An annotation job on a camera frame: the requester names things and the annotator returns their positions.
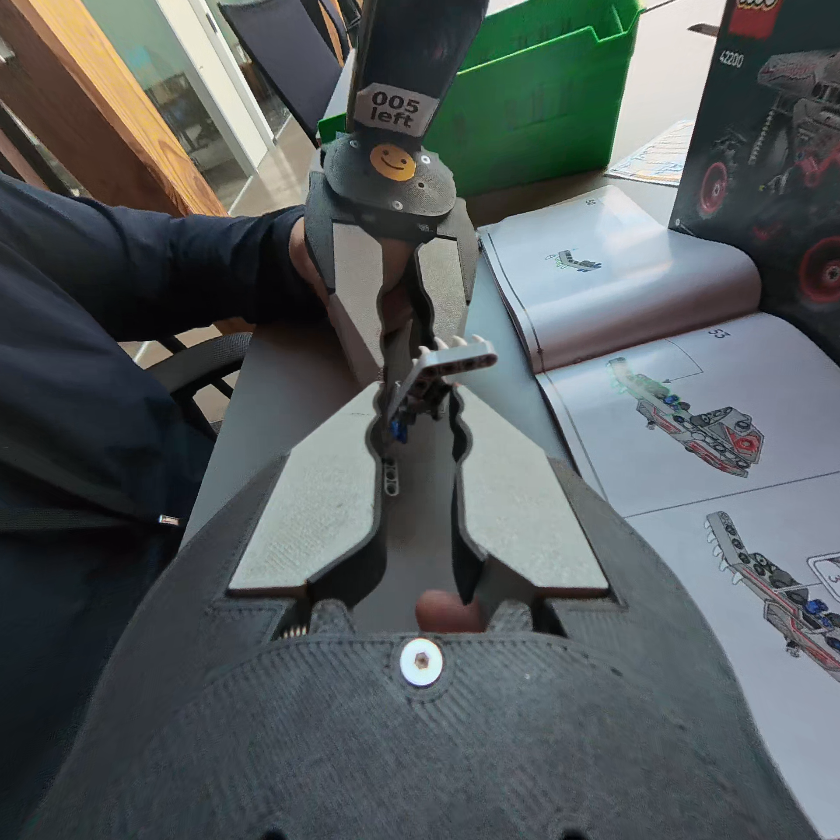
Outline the person's left hand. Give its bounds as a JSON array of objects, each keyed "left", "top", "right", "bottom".
[{"left": 289, "top": 213, "right": 416, "bottom": 337}]

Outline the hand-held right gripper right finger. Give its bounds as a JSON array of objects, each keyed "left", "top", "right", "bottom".
[{"left": 448, "top": 384, "right": 611, "bottom": 605}]

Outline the wooden panel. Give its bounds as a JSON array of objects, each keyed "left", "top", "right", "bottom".
[{"left": 0, "top": 0, "right": 228, "bottom": 219}]

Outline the colourful printed leaflet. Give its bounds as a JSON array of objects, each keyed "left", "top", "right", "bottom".
[{"left": 604, "top": 118, "right": 697, "bottom": 188}]

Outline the black office chair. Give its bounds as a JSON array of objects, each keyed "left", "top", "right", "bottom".
[{"left": 141, "top": 331, "right": 253, "bottom": 441}]

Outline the person's left forearm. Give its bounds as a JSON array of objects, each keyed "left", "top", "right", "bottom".
[{"left": 92, "top": 196, "right": 328, "bottom": 342}]

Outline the person's dark clothed body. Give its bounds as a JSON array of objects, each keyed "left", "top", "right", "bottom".
[{"left": 0, "top": 174, "right": 221, "bottom": 831}]

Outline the dark mesh chair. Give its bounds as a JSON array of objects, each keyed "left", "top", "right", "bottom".
[{"left": 217, "top": 0, "right": 352, "bottom": 151}]

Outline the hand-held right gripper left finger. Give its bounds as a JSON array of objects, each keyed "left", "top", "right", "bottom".
[{"left": 226, "top": 382, "right": 391, "bottom": 598}]

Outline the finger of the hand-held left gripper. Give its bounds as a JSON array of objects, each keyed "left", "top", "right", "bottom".
[
  {"left": 408, "top": 239, "right": 468, "bottom": 368},
  {"left": 328, "top": 218, "right": 398, "bottom": 388}
]

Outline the lego instruction booklet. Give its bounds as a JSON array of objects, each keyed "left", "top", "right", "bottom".
[{"left": 476, "top": 184, "right": 840, "bottom": 818}]

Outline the person's right hand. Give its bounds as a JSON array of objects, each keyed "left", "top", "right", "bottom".
[{"left": 415, "top": 589, "right": 485, "bottom": 634}]

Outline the green plastic bin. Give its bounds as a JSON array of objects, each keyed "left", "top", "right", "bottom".
[{"left": 318, "top": 0, "right": 647, "bottom": 198}]

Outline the grey lego shark assembly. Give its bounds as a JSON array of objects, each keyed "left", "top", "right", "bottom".
[{"left": 377, "top": 333, "right": 498, "bottom": 498}]

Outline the dark lego set box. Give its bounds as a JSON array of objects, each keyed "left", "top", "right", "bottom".
[{"left": 668, "top": 0, "right": 840, "bottom": 368}]

